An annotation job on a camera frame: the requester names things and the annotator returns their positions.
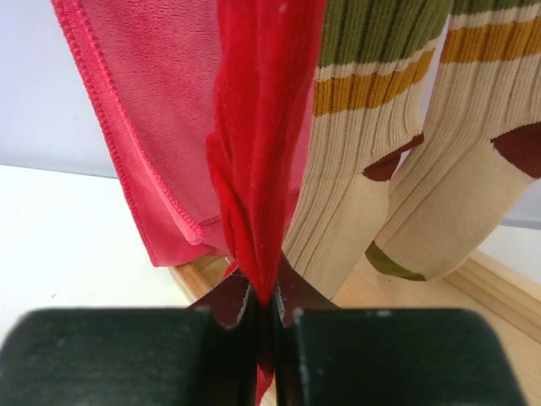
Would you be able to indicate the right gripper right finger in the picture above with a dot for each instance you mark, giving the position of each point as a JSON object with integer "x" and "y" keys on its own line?
{"x": 326, "y": 355}

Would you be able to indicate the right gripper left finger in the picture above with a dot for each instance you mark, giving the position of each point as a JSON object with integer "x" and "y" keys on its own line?
{"x": 201, "y": 355}

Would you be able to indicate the plain red sock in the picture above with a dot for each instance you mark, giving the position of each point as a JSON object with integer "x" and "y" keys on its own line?
{"x": 269, "y": 50}

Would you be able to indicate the wooden drying rack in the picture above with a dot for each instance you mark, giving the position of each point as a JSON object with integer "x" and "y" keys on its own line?
{"x": 481, "y": 283}

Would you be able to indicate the maroon striped sock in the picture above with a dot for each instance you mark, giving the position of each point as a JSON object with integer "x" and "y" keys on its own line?
{"x": 374, "y": 57}
{"x": 481, "y": 147}

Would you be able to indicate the pink cloth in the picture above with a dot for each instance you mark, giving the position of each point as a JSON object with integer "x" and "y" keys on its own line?
{"x": 149, "y": 69}

